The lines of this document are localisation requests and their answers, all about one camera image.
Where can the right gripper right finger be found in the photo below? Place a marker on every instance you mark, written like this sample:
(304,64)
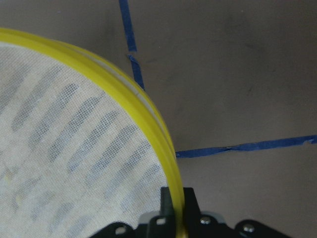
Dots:
(208,225)

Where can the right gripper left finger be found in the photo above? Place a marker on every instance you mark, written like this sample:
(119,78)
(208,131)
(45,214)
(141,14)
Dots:
(160,224)

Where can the yellow steamer basket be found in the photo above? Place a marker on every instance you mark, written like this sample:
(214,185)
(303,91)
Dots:
(81,144)

